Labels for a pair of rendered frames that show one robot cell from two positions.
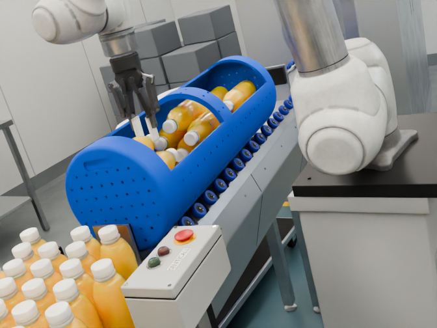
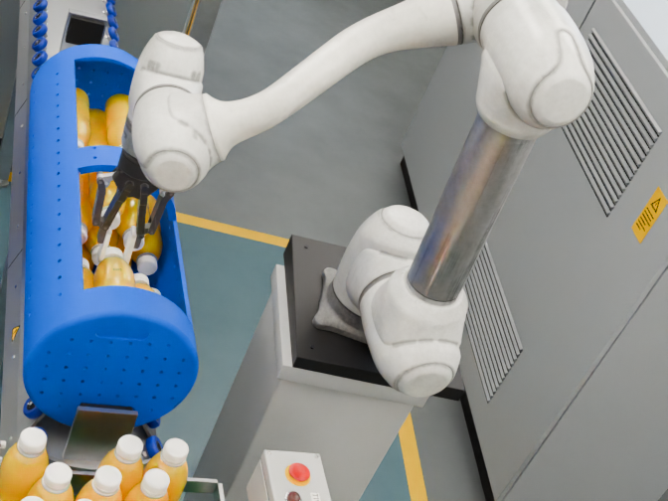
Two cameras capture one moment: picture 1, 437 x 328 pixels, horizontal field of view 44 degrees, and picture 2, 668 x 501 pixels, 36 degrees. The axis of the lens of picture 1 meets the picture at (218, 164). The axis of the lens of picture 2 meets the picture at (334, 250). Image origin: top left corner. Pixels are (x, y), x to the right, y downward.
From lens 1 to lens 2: 1.39 m
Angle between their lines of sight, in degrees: 51
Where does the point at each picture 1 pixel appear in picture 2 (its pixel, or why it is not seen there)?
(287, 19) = (446, 255)
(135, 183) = (165, 362)
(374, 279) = (325, 449)
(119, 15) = not seen: hidden behind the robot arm
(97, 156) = (128, 324)
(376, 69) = not seen: hidden behind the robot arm
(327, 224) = (308, 396)
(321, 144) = (423, 376)
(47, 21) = (189, 177)
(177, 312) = not seen: outside the picture
